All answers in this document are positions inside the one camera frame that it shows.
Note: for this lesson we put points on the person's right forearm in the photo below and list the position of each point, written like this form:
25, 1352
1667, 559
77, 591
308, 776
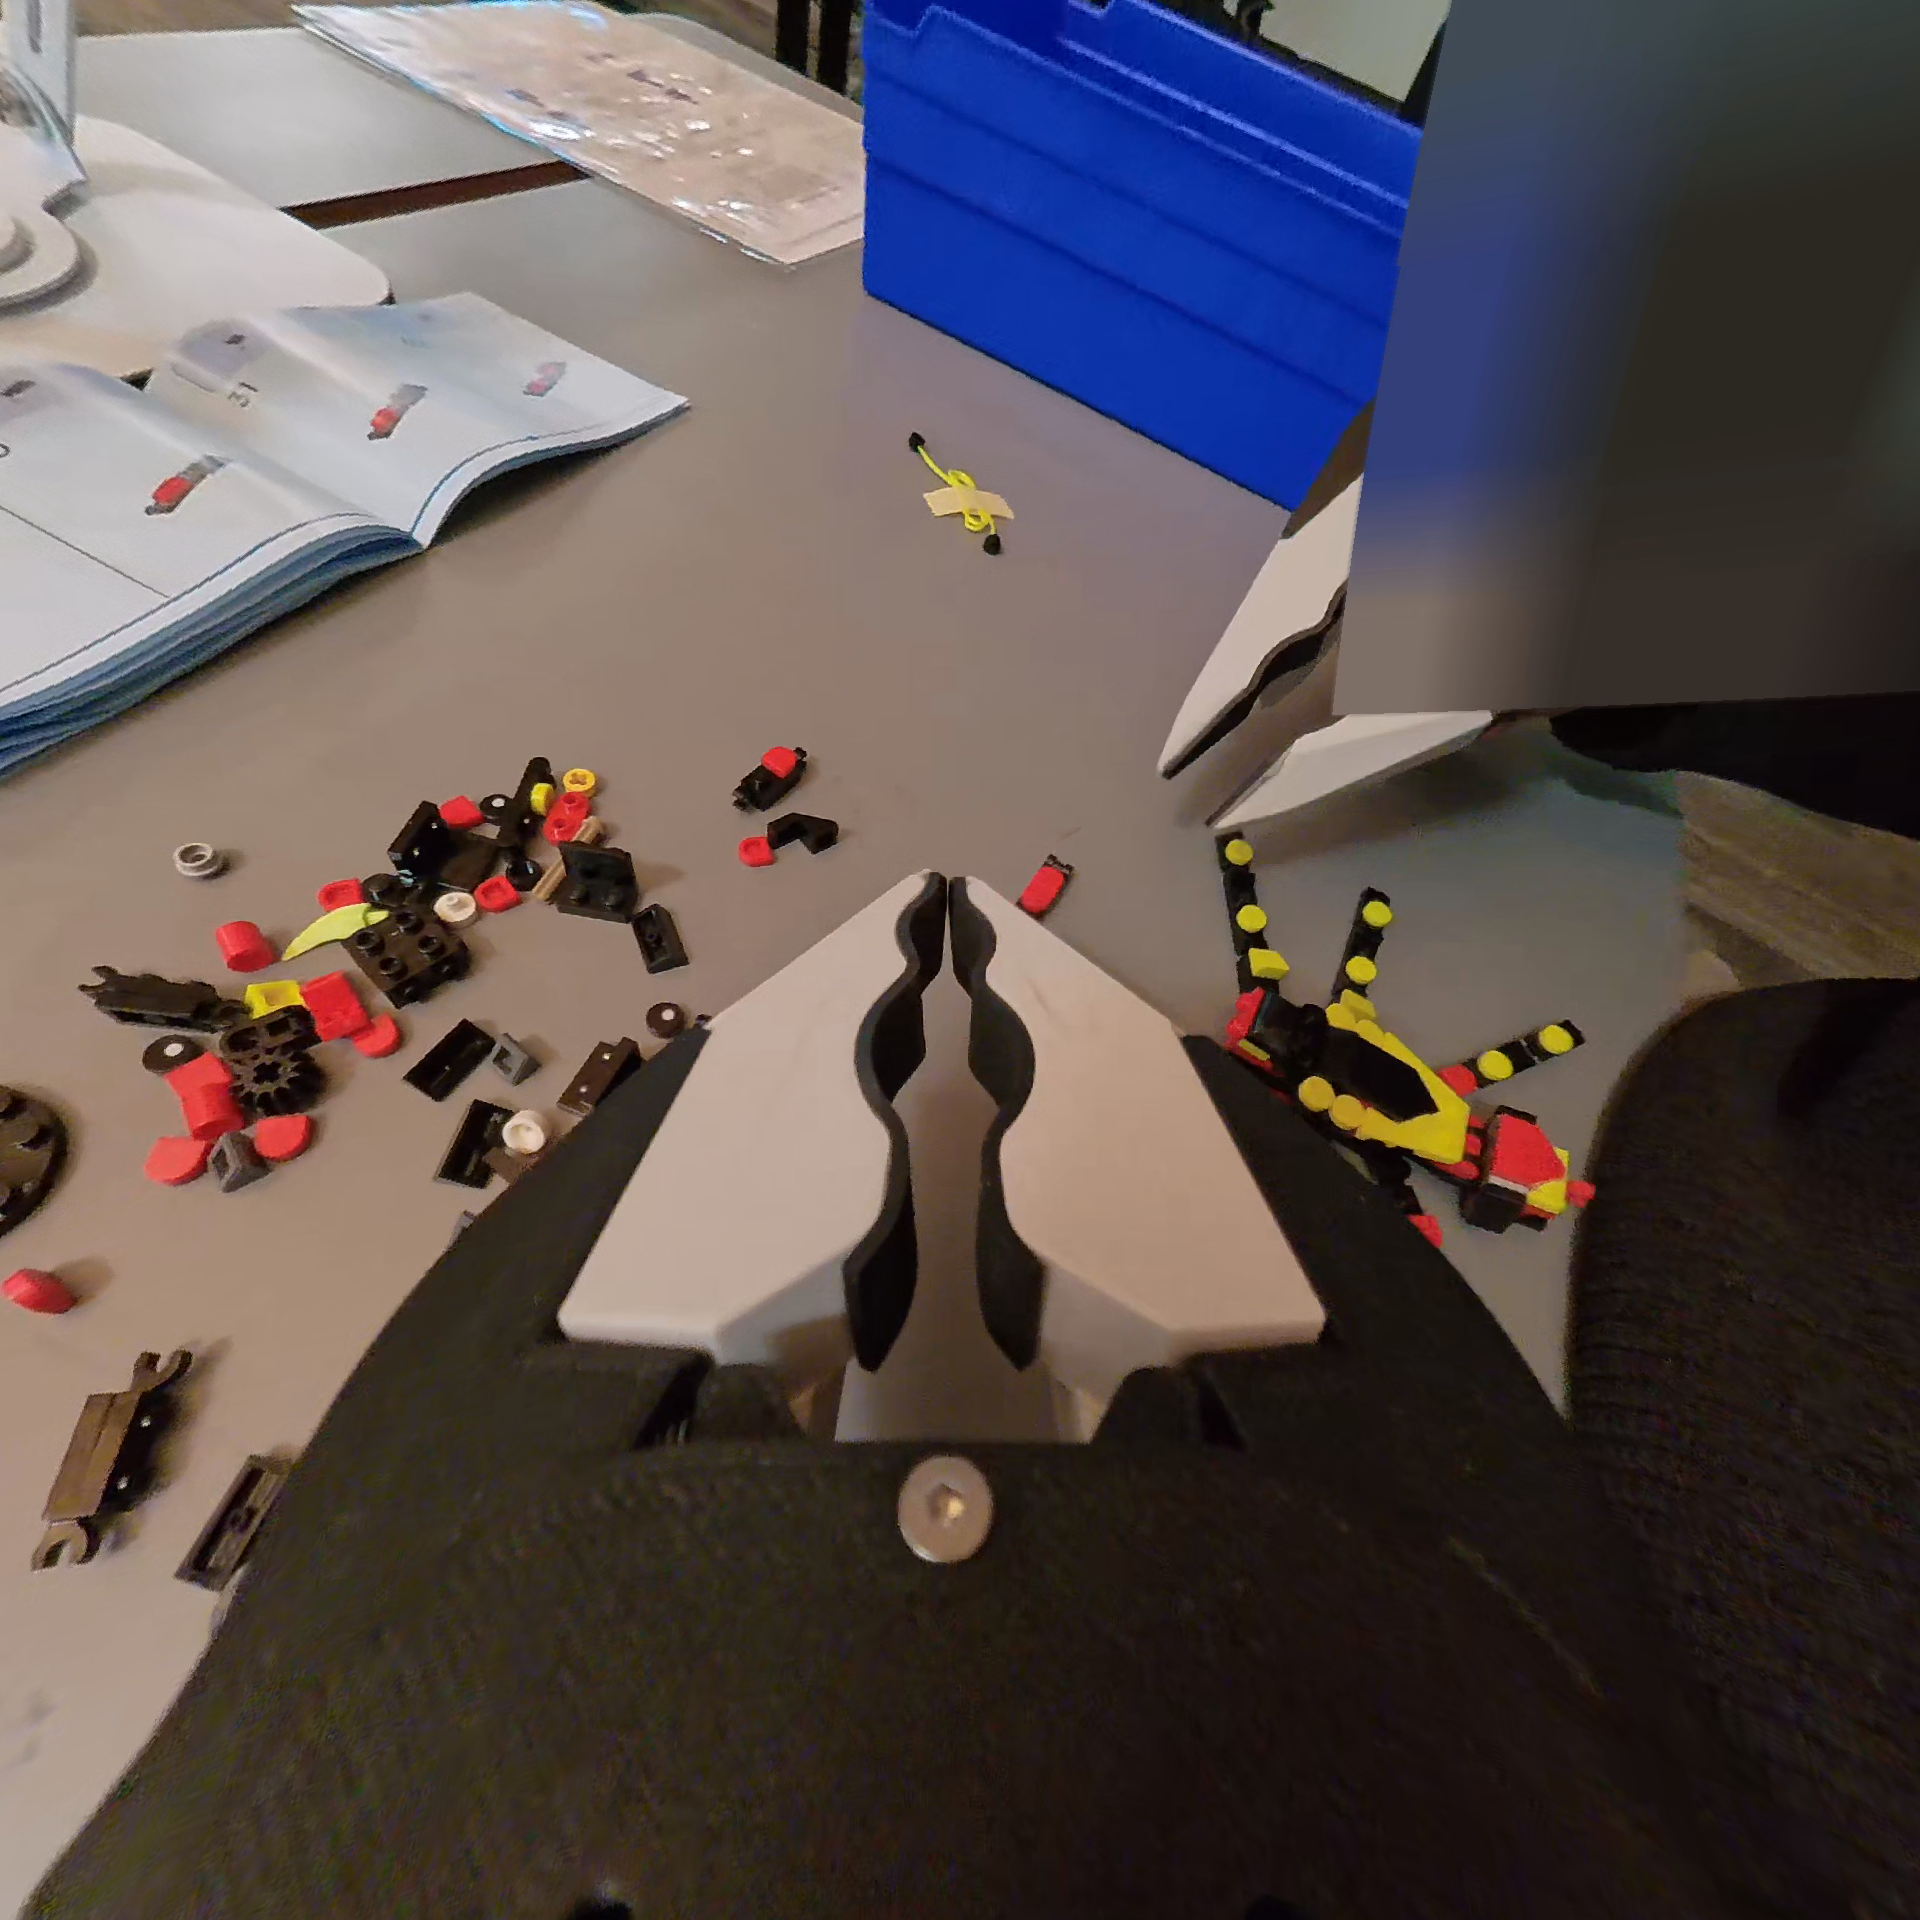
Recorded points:
1771, 765

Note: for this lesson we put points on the black lego bracket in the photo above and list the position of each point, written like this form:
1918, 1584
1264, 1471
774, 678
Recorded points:
804, 830

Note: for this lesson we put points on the wooden table with black legs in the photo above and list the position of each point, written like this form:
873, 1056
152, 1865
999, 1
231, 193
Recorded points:
819, 31

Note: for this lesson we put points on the black yellow lego spider model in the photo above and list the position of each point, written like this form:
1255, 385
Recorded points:
1382, 1072

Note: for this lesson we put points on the beige tape piece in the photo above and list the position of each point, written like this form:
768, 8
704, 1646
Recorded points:
997, 503

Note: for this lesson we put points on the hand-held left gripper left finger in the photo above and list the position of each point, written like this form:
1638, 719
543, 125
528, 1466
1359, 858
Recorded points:
721, 1185

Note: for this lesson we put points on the white rounded board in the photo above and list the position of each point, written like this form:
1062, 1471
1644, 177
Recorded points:
225, 271

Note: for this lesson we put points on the blue plastic bin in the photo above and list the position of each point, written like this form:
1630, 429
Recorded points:
1079, 225

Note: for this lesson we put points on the black red lego clip assembly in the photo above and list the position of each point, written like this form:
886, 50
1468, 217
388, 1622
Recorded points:
768, 781

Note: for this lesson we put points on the white stand with round base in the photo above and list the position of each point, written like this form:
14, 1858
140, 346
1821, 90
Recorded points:
30, 264

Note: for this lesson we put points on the pile of loose lego pieces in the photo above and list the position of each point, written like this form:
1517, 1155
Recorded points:
406, 954

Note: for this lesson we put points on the lego instruction booklet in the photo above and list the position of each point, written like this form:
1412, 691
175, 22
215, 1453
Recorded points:
225, 523

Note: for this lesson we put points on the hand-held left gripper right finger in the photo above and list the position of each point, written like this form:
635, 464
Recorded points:
1141, 1185

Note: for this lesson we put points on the clear plastic bag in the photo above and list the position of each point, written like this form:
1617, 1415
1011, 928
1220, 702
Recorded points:
645, 105

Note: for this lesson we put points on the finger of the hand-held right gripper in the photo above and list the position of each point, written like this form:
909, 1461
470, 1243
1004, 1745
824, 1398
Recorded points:
1350, 758
1276, 600

